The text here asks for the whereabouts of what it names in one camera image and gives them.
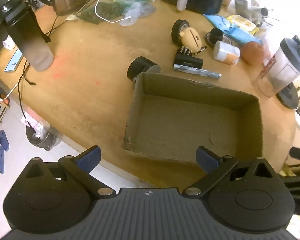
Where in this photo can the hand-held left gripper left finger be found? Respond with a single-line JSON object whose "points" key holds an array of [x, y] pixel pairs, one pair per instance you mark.
{"points": [[90, 158]]}

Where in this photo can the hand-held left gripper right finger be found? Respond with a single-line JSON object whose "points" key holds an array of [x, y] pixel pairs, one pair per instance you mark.
{"points": [[206, 159]]}

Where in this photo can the cardboard box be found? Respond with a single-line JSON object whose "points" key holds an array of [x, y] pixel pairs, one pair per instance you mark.
{"points": [[185, 120]]}

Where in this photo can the grey marbled stick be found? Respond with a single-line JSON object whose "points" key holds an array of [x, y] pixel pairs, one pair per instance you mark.
{"points": [[197, 72]]}

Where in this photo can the black rectangular case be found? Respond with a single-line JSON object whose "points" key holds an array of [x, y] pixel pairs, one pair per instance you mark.
{"points": [[188, 61]]}

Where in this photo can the white cup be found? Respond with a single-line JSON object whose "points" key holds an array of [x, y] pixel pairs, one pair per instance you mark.
{"points": [[226, 53]]}

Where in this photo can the black cap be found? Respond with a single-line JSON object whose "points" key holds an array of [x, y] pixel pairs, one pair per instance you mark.
{"points": [[216, 35]]}

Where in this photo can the black tape roll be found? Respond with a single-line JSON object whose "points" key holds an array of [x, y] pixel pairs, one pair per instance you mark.
{"points": [[175, 31]]}

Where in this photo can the black bin bag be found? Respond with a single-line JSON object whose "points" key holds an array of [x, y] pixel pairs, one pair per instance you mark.
{"points": [[38, 137]]}

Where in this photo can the black kettle base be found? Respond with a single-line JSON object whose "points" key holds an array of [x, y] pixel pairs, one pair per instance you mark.
{"points": [[288, 96]]}

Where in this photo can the clear shaker bottle grey lid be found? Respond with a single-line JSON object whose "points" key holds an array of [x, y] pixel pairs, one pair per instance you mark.
{"points": [[277, 72]]}

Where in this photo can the blue slipper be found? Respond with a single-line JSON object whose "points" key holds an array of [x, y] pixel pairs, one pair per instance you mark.
{"points": [[3, 140], [1, 160]]}

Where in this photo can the wooden rack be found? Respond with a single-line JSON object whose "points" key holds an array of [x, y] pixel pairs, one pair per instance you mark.
{"points": [[1, 111]]}

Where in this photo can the orange ball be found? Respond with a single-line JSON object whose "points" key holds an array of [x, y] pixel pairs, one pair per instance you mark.
{"points": [[251, 52]]}

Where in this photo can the clear lid with black rim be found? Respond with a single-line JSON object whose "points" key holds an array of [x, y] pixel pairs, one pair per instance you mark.
{"points": [[227, 40]]}

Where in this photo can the light blue phone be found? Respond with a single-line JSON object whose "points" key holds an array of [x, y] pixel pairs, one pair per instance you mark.
{"points": [[13, 62]]}

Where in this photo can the smoky black shaker bottle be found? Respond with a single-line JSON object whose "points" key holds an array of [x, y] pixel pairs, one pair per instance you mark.
{"points": [[27, 35]]}

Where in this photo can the white charger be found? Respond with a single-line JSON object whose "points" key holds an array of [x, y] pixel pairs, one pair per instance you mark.
{"points": [[9, 43]]}

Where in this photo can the small white tag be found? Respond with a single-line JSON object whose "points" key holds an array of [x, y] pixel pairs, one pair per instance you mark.
{"points": [[71, 18]]}

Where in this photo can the yellow wet wipes packet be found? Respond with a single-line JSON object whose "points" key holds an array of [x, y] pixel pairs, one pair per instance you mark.
{"points": [[242, 22]]}

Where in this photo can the metal tube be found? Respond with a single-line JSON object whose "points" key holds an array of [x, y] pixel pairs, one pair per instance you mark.
{"points": [[262, 11]]}

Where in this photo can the green mesh bag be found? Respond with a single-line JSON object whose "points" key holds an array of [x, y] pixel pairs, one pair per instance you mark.
{"points": [[107, 8]]}

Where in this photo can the clear plastic bag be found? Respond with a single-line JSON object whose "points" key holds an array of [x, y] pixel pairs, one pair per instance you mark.
{"points": [[136, 10]]}

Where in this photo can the clear bowl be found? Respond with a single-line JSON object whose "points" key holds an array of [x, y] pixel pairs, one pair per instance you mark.
{"points": [[242, 5]]}

